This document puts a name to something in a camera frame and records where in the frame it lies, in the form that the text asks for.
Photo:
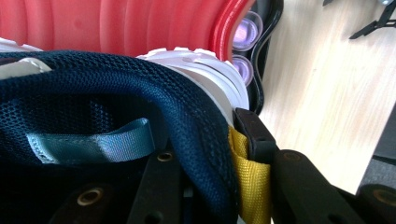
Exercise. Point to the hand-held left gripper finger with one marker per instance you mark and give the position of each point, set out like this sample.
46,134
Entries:
255,137

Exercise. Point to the navy and white sneaker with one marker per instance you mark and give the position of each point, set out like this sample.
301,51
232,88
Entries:
93,81

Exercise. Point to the red and black shoe rack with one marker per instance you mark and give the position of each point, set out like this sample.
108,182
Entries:
124,25

